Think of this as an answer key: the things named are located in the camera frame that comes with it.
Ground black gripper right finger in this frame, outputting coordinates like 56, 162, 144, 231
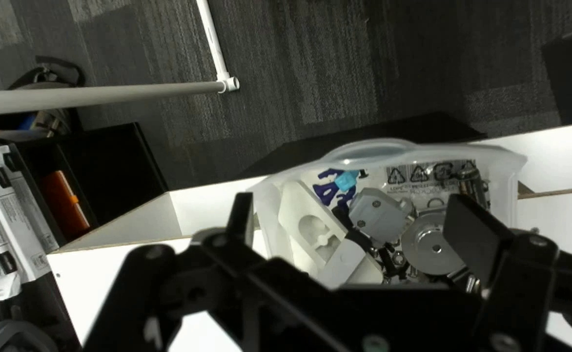
443, 196, 558, 352

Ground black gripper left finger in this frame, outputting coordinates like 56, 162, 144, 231
84, 192, 338, 352

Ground clear top drawer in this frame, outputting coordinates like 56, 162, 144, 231
252, 139, 525, 288

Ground white shelf cabinet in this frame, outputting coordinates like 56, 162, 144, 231
45, 119, 572, 352

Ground grey metal parts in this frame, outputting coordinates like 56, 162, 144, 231
349, 188, 464, 276

